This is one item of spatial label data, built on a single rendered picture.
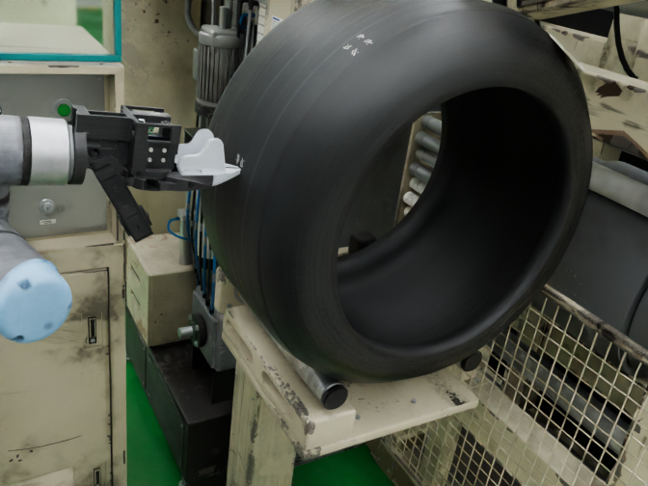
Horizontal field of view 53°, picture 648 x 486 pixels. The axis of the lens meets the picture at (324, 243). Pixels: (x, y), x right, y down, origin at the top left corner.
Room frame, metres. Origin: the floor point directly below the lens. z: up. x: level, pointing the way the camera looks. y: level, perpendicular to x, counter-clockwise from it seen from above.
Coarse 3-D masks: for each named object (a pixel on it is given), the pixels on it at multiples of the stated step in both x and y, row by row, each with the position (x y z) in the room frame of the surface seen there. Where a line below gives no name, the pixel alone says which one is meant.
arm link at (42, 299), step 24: (0, 240) 0.56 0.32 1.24; (24, 240) 0.59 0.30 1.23; (0, 264) 0.52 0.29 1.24; (24, 264) 0.52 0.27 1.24; (48, 264) 0.54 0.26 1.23; (0, 288) 0.50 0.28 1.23; (24, 288) 0.50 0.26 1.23; (48, 288) 0.51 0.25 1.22; (0, 312) 0.48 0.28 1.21; (24, 312) 0.49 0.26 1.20; (48, 312) 0.51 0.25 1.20; (24, 336) 0.49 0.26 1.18; (48, 336) 0.51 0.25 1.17
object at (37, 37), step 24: (0, 0) 1.14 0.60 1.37; (24, 0) 1.16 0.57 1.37; (48, 0) 1.18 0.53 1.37; (72, 0) 1.20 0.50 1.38; (96, 0) 1.22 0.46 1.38; (120, 0) 1.24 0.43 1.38; (0, 24) 1.14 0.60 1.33; (24, 24) 1.16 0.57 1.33; (48, 24) 1.18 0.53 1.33; (72, 24) 1.20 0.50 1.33; (96, 24) 1.22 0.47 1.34; (120, 24) 1.24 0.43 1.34; (0, 48) 1.13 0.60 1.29; (24, 48) 1.15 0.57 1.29; (48, 48) 1.18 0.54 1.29; (72, 48) 1.20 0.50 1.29; (96, 48) 1.22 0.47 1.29; (120, 48) 1.24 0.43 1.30
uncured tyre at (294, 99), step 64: (320, 0) 0.98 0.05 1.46; (384, 0) 0.92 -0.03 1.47; (448, 0) 0.89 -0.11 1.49; (256, 64) 0.90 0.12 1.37; (320, 64) 0.81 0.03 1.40; (384, 64) 0.79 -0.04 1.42; (448, 64) 0.81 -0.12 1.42; (512, 64) 0.86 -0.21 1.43; (256, 128) 0.81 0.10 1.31; (320, 128) 0.75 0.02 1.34; (384, 128) 0.76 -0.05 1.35; (448, 128) 1.21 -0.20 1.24; (512, 128) 1.17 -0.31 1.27; (576, 128) 0.95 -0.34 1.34; (256, 192) 0.75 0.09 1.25; (320, 192) 0.73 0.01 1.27; (448, 192) 1.21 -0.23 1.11; (512, 192) 1.15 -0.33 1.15; (576, 192) 0.97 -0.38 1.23; (256, 256) 0.74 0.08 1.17; (320, 256) 0.73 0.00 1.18; (384, 256) 1.15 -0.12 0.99; (448, 256) 1.15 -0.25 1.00; (512, 256) 1.08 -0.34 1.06; (320, 320) 0.74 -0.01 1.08; (384, 320) 1.03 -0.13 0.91; (448, 320) 1.02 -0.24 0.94; (512, 320) 0.95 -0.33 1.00
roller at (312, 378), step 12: (252, 312) 1.03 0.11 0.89; (288, 360) 0.90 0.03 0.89; (300, 372) 0.86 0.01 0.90; (312, 372) 0.85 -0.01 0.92; (312, 384) 0.83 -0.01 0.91; (324, 384) 0.82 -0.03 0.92; (336, 384) 0.82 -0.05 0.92; (324, 396) 0.80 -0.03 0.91; (336, 396) 0.81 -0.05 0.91; (336, 408) 0.81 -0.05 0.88
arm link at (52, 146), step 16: (32, 128) 0.65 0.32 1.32; (48, 128) 0.66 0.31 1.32; (64, 128) 0.67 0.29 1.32; (32, 144) 0.64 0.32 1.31; (48, 144) 0.65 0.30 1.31; (64, 144) 0.66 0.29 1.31; (32, 160) 0.63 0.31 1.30; (48, 160) 0.64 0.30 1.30; (64, 160) 0.65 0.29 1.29; (32, 176) 0.64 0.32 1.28; (48, 176) 0.65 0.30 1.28; (64, 176) 0.65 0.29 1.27
